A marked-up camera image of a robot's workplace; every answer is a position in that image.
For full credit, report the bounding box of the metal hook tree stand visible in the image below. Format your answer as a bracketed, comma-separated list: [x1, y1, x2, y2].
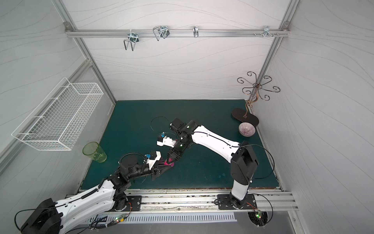
[231, 71, 281, 127]

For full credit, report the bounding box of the metal double hook left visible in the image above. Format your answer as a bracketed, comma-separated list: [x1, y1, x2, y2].
[123, 32, 139, 51]

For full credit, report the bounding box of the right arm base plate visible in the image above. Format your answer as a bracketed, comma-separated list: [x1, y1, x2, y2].
[214, 194, 257, 210]

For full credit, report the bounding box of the white slotted cable duct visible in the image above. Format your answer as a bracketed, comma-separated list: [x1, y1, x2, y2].
[87, 213, 238, 225]

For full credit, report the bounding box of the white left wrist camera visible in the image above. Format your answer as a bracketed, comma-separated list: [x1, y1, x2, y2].
[145, 151, 161, 170]

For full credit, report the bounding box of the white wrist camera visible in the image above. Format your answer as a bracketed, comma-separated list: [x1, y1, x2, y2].
[156, 132, 177, 147]
[145, 151, 161, 170]

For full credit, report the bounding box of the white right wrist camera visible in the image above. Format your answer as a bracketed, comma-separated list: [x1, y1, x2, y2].
[156, 132, 177, 147]

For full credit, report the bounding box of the pink patterned bowl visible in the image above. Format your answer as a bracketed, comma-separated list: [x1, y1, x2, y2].
[239, 122, 256, 137]

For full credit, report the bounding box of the small metal hook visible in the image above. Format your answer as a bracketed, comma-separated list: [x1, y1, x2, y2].
[192, 26, 199, 38]

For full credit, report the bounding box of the green table mat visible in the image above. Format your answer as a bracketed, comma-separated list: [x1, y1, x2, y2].
[81, 99, 280, 190]

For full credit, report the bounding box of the white wire basket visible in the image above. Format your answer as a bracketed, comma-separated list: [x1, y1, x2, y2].
[11, 78, 104, 151]

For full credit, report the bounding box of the metal hook right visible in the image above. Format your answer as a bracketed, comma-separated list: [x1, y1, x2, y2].
[253, 26, 279, 38]

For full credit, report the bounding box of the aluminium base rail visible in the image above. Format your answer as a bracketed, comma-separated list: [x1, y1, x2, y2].
[57, 188, 299, 215]

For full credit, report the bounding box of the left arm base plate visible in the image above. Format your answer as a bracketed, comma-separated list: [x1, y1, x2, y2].
[110, 196, 142, 212]

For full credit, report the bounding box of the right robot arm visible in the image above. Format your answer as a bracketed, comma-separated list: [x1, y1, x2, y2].
[157, 118, 259, 210]

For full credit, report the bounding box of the aluminium top crossbar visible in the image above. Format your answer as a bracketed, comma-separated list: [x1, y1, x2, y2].
[65, 23, 291, 39]

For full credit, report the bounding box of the magenta paint jar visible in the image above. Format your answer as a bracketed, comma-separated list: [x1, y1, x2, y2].
[164, 159, 174, 167]

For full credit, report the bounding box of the green plastic cup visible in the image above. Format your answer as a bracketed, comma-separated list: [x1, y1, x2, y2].
[82, 141, 107, 163]

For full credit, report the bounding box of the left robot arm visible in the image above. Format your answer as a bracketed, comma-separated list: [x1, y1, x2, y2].
[16, 151, 174, 234]

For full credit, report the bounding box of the metal double hook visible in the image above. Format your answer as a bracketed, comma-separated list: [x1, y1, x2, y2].
[123, 32, 139, 51]
[153, 25, 170, 41]

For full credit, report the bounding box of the metal double hook middle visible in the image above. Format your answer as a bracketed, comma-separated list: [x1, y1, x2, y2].
[153, 25, 170, 41]

